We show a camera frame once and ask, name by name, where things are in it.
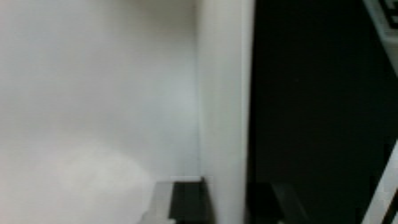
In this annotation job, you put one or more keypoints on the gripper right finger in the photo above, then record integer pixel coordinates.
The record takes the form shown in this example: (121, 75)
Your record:
(274, 206)

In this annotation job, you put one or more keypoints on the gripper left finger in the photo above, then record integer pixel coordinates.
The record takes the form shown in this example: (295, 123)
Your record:
(180, 203)

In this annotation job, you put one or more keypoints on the white square tabletop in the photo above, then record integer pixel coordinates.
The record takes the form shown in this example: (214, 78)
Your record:
(125, 73)

